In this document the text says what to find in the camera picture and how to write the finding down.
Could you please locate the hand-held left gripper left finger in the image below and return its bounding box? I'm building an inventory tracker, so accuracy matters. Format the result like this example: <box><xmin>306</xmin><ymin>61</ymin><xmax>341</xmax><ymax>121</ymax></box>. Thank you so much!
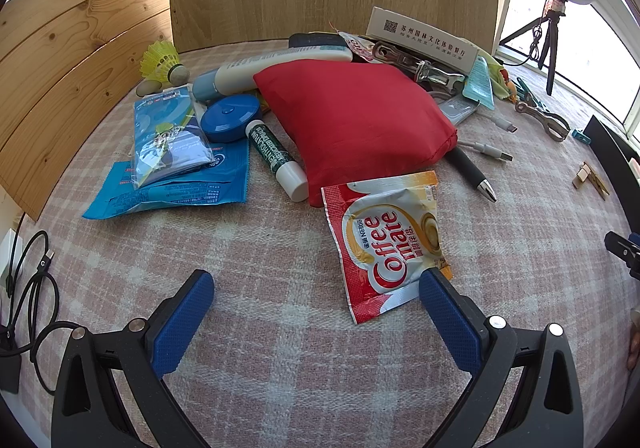
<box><xmin>51</xmin><ymin>269</ymin><xmax>216</xmax><ymax>448</ymax></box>

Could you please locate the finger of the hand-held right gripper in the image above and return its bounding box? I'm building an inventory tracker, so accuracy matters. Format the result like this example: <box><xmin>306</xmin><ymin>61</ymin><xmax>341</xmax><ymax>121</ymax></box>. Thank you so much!
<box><xmin>604</xmin><ymin>230</ymin><xmax>640</xmax><ymax>279</ymax></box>

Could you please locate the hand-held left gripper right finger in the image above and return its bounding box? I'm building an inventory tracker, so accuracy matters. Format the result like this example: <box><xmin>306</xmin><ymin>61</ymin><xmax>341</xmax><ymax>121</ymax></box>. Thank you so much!
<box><xmin>419</xmin><ymin>267</ymin><xmax>586</xmax><ymax>448</ymax></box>

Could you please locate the black tray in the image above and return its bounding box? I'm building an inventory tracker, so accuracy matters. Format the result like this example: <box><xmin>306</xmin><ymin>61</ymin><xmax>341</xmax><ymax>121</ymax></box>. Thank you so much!
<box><xmin>582</xmin><ymin>115</ymin><xmax>640</xmax><ymax>179</ymax></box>

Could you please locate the red white creamer sachet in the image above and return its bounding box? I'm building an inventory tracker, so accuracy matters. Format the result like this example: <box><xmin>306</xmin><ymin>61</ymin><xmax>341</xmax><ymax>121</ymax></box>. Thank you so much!
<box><xmin>320</xmin><ymin>171</ymin><xmax>453</xmax><ymax>325</ymax></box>

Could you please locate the red cloth pouch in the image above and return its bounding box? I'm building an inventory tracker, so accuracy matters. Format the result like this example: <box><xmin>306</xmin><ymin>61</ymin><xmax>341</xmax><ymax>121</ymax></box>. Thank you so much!
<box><xmin>253</xmin><ymin>60</ymin><xmax>458</xmax><ymax>207</ymax></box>

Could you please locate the wooden clothespin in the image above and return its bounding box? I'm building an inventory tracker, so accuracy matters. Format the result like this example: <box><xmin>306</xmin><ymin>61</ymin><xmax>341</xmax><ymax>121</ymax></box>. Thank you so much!
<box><xmin>572</xmin><ymin>163</ymin><xmax>612</xmax><ymax>200</ymax></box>

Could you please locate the checked tablecloth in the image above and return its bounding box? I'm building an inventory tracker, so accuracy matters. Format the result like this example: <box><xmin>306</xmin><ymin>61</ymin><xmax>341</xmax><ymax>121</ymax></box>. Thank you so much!
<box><xmin>37</xmin><ymin>40</ymin><xmax>640</xmax><ymax>448</ymax></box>

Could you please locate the blue wipes packet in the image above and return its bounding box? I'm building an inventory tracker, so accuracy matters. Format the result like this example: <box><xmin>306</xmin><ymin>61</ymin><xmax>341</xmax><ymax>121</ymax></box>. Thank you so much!
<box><xmin>82</xmin><ymin>144</ymin><xmax>250</xmax><ymax>221</ymax></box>

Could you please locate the metal spring clamp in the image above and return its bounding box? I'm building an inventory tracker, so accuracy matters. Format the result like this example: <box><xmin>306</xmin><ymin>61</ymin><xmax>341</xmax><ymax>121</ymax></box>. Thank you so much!
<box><xmin>515</xmin><ymin>102</ymin><xmax>571</xmax><ymax>143</ymax></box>

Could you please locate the black pen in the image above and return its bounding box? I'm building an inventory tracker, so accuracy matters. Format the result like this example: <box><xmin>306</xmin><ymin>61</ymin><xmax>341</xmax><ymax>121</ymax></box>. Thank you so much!
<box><xmin>445</xmin><ymin>147</ymin><xmax>498</xmax><ymax>203</ymax></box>

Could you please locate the white power strip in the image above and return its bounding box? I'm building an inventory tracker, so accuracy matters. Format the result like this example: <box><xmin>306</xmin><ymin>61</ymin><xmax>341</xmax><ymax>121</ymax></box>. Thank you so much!
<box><xmin>0</xmin><ymin>228</ymin><xmax>23</xmax><ymax>299</ymax></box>

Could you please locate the green white lip balm stick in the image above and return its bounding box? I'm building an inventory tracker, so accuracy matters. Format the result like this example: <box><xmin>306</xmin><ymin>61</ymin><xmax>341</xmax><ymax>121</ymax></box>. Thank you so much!
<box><xmin>244</xmin><ymin>120</ymin><xmax>310</xmax><ymax>203</ymax></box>

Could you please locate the clear bag with blue card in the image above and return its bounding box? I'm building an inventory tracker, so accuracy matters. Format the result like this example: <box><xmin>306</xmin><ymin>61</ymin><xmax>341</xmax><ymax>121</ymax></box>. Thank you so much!
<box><xmin>131</xmin><ymin>84</ymin><xmax>217</xmax><ymax>189</ymax></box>

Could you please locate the blue round case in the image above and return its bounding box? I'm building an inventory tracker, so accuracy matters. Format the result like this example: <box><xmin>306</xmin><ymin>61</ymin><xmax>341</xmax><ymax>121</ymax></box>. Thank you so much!
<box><xmin>200</xmin><ymin>95</ymin><xmax>262</xmax><ymax>143</ymax></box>

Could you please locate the clear plastic case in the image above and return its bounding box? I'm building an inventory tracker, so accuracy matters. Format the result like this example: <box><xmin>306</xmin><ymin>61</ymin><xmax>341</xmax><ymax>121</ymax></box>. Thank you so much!
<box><xmin>435</xmin><ymin>95</ymin><xmax>481</xmax><ymax>126</ymax></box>

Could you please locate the light blue sachet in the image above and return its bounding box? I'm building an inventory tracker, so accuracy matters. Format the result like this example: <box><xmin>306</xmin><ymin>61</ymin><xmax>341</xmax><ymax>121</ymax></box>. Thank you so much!
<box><xmin>462</xmin><ymin>55</ymin><xmax>497</xmax><ymax>108</ymax></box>

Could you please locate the yellow green cloth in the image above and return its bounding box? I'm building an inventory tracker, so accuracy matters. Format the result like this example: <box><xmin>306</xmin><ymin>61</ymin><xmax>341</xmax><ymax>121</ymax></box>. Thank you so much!
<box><xmin>480</xmin><ymin>52</ymin><xmax>511</xmax><ymax>98</ymax></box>

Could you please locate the metal wrench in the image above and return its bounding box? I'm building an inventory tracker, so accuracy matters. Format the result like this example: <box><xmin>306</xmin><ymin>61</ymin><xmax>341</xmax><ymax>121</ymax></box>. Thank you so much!
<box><xmin>372</xmin><ymin>42</ymin><xmax>466</xmax><ymax>91</ymax></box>

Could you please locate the yellow shuttlecock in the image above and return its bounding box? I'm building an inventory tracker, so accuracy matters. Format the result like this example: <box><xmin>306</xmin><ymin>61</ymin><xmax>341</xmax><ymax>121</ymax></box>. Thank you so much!
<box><xmin>139</xmin><ymin>42</ymin><xmax>191</xmax><ymax>83</ymax></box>

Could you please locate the white tube with blue cap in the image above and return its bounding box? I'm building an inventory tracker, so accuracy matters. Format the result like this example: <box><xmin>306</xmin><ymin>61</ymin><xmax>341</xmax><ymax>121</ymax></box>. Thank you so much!
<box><xmin>192</xmin><ymin>52</ymin><xmax>353</xmax><ymax>101</ymax></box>

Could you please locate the pine plank board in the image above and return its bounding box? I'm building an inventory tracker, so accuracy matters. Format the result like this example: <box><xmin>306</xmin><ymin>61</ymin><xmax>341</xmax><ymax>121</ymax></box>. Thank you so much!
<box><xmin>0</xmin><ymin>0</ymin><xmax>173</xmax><ymax>221</ymax></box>

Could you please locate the white floral cardboard box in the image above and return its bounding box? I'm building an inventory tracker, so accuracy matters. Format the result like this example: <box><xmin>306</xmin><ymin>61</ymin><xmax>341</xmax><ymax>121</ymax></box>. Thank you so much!
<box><xmin>365</xmin><ymin>6</ymin><xmax>481</xmax><ymax>76</ymax></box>

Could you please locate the red white snack packet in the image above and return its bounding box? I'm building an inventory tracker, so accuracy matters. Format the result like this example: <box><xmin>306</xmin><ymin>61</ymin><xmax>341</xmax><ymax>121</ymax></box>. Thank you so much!
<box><xmin>337</xmin><ymin>30</ymin><xmax>376</xmax><ymax>63</ymax></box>

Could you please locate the dark blue case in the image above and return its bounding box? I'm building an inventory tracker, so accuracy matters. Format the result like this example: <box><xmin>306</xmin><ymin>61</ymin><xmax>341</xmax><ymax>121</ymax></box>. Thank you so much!
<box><xmin>288</xmin><ymin>32</ymin><xmax>351</xmax><ymax>51</ymax></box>

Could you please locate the black cable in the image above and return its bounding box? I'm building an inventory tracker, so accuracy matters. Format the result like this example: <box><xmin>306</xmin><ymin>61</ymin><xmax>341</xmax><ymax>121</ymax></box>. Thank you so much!
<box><xmin>0</xmin><ymin>228</ymin><xmax>91</xmax><ymax>396</ymax></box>

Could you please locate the white USB cable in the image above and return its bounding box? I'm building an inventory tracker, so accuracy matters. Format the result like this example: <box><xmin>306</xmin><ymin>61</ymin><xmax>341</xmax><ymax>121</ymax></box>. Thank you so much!
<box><xmin>440</xmin><ymin>98</ymin><xmax>521</xmax><ymax>163</ymax></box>

